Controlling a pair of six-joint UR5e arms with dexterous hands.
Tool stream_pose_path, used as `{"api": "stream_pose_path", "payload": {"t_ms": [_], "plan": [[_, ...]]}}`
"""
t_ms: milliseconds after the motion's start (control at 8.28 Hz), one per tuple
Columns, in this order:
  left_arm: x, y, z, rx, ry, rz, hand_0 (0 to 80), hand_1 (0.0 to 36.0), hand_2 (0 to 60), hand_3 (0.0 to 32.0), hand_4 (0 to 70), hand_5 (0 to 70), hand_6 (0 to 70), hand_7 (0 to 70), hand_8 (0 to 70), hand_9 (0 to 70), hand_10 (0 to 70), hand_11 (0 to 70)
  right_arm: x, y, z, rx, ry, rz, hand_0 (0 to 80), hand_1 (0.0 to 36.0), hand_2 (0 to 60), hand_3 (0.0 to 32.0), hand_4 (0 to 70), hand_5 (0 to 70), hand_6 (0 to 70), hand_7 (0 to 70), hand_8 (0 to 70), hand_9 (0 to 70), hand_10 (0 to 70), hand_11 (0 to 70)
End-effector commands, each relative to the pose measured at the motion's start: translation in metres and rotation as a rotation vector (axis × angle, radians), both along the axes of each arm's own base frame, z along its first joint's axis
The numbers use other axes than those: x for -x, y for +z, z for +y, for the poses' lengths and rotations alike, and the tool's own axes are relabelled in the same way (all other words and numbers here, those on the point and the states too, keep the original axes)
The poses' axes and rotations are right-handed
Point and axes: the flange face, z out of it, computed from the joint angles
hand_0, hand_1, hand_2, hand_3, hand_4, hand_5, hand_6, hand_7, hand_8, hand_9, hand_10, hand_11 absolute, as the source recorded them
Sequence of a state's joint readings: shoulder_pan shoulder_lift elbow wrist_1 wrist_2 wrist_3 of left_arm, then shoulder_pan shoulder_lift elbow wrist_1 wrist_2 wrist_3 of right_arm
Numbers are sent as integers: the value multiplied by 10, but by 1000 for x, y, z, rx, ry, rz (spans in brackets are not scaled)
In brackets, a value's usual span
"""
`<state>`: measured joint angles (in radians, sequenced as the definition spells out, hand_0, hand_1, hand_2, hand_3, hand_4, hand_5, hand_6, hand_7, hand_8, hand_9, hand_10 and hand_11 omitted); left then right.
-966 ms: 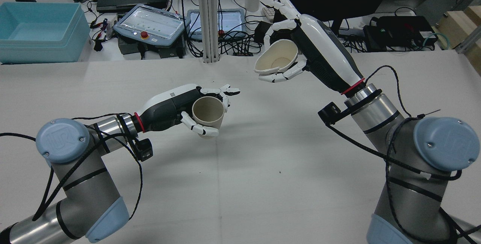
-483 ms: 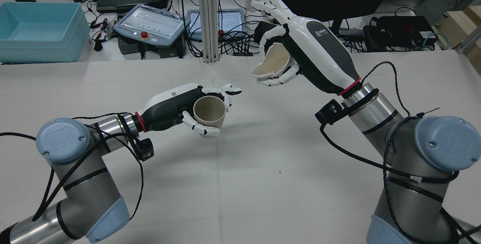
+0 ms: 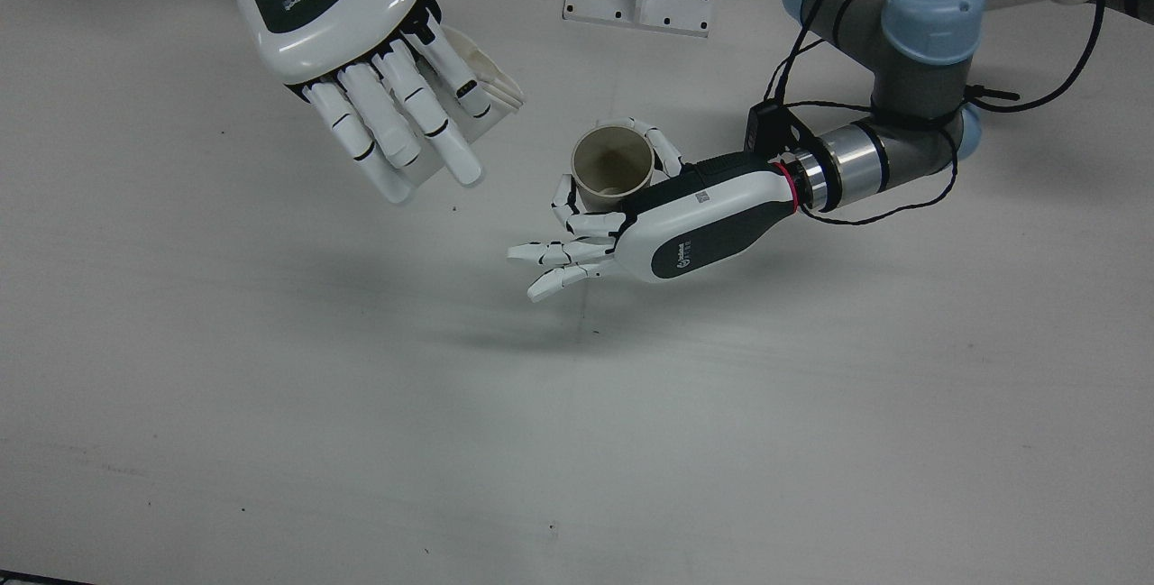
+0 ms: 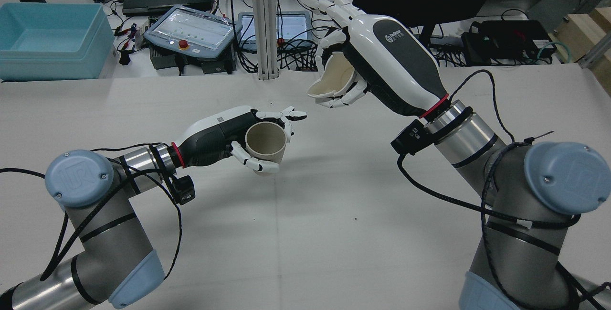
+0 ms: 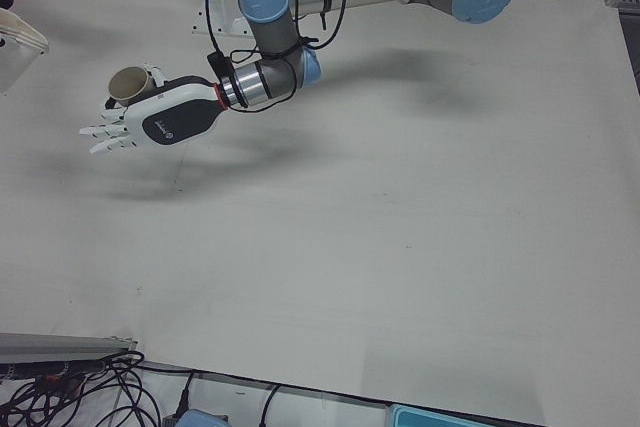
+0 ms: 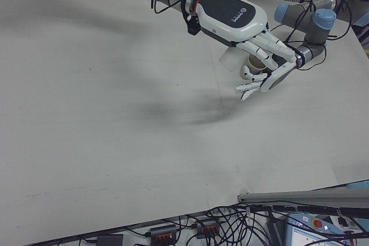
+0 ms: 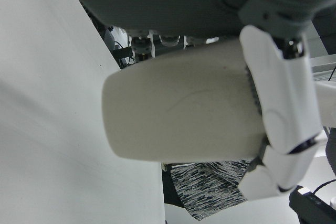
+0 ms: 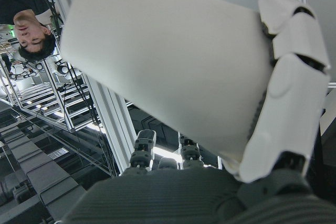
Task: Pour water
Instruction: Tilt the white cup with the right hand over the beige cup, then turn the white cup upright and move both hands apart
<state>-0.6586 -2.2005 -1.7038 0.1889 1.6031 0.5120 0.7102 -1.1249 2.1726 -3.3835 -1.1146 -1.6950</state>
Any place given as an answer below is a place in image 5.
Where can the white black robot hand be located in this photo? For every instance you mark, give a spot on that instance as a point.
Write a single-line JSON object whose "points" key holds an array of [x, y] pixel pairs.
{"points": [[175, 112]]}

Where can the paper cup brown inside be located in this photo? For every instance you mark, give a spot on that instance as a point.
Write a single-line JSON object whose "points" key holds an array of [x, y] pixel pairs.
{"points": [[132, 84]]}

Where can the paper cup cream inside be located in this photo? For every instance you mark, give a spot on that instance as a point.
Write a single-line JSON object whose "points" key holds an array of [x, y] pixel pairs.
{"points": [[20, 67]]}

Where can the teal plastic bin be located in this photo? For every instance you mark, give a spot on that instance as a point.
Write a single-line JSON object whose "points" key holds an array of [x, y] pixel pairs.
{"points": [[465, 417]]}

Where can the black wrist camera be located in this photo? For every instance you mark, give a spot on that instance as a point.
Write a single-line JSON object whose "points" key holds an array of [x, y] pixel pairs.
{"points": [[218, 64]]}

